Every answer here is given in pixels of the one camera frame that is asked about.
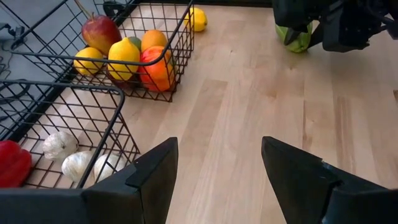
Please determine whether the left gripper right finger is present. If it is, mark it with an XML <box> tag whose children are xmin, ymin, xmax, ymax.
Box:
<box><xmin>261</xmin><ymin>136</ymin><xmax>388</xmax><ymax>224</ymax></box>

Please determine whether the black wire basket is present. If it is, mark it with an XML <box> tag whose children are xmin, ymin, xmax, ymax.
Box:
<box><xmin>0</xmin><ymin>0</ymin><xmax>196</xmax><ymax>103</ymax></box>
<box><xmin>0</xmin><ymin>79</ymin><xmax>141</xmax><ymax>190</ymax></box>

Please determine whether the red bell pepper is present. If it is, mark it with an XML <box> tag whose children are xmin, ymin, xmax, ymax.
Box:
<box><xmin>0</xmin><ymin>139</ymin><xmax>33</xmax><ymax>189</ymax></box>

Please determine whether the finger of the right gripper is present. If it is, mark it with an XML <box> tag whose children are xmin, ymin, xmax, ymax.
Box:
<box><xmin>309</xmin><ymin>21</ymin><xmax>324</xmax><ymax>49</ymax></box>
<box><xmin>284</xmin><ymin>27</ymin><xmax>301</xmax><ymax>46</ymax></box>

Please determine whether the orange-red persimmon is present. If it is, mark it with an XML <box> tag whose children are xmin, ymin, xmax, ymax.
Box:
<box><xmin>138</xmin><ymin>45</ymin><xmax>175</xmax><ymax>93</ymax></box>

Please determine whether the red apple with stem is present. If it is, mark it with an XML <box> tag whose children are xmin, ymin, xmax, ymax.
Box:
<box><xmin>81</xmin><ymin>12</ymin><xmax>123</xmax><ymax>57</ymax></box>

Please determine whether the orange fruit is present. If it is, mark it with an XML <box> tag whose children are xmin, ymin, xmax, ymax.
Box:
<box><xmin>141</xmin><ymin>29</ymin><xmax>169</xmax><ymax>53</ymax></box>

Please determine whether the ribbed light green squash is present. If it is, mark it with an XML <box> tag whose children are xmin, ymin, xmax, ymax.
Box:
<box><xmin>275</xmin><ymin>21</ymin><xmax>313</xmax><ymax>54</ymax></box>

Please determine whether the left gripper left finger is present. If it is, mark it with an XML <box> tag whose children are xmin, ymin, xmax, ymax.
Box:
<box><xmin>81</xmin><ymin>137</ymin><xmax>180</xmax><ymax>224</ymax></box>

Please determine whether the yellow lemon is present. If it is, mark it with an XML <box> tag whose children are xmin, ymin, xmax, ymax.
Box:
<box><xmin>107</xmin><ymin>37</ymin><xmax>141</xmax><ymax>82</ymax></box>
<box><xmin>73</xmin><ymin>46</ymin><xmax>104</xmax><ymax>77</ymax></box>
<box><xmin>183</xmin><ymin>6</ymin><xmax>208</xmax><ymax>33</ymax></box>

